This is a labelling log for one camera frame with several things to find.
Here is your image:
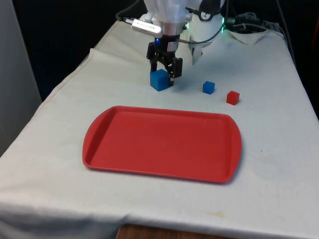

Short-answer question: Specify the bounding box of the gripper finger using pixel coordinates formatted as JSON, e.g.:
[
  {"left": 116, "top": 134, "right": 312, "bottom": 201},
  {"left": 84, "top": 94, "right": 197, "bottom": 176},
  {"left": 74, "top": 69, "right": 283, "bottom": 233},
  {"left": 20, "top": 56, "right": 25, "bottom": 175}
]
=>
[
  {"left": 146, "top": 42, "right": 164, "bottom": 73},
  {"left": 161, "top": 53, "right": 183, "bottom": 88}
]

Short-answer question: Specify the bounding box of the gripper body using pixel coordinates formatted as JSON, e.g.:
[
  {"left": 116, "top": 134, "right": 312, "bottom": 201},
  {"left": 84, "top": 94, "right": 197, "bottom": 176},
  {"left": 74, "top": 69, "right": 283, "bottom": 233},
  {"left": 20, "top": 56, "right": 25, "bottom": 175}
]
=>
[{"left": 154, "top": 34, "right": 179, "bottom": 54}]

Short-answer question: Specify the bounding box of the large blue cube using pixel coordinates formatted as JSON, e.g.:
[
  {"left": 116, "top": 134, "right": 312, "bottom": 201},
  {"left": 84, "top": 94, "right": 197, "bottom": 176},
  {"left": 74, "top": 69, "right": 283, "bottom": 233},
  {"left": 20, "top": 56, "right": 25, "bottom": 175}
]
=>
[{"left": 150, "top": 69, "right": 171, "bottom": 92}]

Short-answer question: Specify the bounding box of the red plastic tray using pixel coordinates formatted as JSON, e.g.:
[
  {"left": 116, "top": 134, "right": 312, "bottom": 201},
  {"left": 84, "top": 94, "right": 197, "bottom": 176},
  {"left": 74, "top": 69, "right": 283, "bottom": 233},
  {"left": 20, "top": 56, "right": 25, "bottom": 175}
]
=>
[{"left": 82, "top": 105, "right": 243, "bottom": 185}]

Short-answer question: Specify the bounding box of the small blue cube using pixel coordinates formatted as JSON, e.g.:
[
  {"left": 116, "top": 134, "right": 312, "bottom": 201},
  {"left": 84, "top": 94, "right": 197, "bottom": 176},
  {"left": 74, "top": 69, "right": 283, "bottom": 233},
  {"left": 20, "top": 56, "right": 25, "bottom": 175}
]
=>
[{"left": 202, "top": 80, "right": 216, "bottom": 95}]

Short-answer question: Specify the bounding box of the small red cube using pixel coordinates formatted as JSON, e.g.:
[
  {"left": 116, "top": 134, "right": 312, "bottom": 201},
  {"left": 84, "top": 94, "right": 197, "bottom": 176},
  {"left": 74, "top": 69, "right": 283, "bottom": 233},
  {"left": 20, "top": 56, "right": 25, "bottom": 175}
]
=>
[{"left": 226, "top": 90, "right": 241, "bottom": 105}]

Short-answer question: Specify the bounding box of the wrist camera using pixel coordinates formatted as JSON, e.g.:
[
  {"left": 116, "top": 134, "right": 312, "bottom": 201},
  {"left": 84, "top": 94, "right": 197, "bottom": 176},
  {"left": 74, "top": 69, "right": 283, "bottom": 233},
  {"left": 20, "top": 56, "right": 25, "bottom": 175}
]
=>
[{"left": 123, "top": 17, "right": 164, "bottom": 36}]

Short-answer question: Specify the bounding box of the grey cable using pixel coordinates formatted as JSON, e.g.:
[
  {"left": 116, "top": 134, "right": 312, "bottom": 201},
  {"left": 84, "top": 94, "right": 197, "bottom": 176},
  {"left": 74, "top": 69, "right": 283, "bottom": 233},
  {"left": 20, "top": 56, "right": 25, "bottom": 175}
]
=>
[{"left": 173, "top": 14, "right": 226, "bottom": 46}]

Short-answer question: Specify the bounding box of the black cable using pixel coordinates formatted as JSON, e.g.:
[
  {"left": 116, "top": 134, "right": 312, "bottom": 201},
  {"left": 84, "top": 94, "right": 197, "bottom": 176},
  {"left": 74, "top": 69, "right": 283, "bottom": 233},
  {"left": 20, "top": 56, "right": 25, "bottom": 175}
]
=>
[{"left": 115, "top": 0, "right": 141, "bottom": 21}]

